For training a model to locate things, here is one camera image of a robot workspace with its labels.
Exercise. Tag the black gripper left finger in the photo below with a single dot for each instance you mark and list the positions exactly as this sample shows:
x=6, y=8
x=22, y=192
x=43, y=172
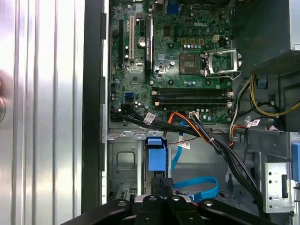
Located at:
x=112, y=211

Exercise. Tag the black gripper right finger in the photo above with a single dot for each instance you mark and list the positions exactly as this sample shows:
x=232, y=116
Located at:
x=220, y=211

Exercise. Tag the hard disk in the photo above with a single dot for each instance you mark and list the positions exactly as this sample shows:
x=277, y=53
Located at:
x=155, y=159

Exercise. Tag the metal disk bay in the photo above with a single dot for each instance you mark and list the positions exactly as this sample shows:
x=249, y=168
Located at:
x=126, y=154

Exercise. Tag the metal optical drive cage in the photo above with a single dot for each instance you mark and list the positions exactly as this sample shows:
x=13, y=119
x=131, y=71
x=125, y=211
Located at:
x=276, y=187

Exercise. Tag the blue plastic drive latch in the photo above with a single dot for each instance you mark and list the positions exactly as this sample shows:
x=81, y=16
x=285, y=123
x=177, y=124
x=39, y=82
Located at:
x=296, y=161

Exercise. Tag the black PC case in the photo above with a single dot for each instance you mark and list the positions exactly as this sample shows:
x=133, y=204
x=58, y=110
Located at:
x=92, y=117

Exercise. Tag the black RAM slot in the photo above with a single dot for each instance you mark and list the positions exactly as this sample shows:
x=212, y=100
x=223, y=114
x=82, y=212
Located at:
x=192, y=89
x=192, y=99
x=192, y=103
x=192, y=94

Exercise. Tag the blue SATA port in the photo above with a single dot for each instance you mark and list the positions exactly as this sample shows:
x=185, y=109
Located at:
x=129, y=97

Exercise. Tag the locking lever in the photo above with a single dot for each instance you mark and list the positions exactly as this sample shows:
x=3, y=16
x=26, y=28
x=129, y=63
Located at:
x=220, y=76

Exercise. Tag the CPU socket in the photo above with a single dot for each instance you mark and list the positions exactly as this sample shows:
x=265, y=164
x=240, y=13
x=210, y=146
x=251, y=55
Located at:
x=189, y=64

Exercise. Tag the metal socket cover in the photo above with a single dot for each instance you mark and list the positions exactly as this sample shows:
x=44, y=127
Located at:
x=221, y=52

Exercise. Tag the black expansion slot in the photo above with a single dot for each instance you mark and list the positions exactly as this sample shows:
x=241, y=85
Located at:
x=121, y=44

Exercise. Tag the silver coin battery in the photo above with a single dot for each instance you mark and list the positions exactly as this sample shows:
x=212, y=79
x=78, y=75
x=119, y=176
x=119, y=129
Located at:
x=141, y=41

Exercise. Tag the white expansion slot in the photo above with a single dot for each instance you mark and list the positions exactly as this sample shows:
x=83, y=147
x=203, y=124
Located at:
x=131, y=37

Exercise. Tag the grey power supply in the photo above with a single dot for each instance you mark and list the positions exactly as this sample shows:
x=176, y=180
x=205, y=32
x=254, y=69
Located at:
x=257, y=35

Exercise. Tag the green motherboard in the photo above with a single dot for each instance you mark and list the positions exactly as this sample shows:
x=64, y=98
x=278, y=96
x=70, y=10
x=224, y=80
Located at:
x=178, y=28

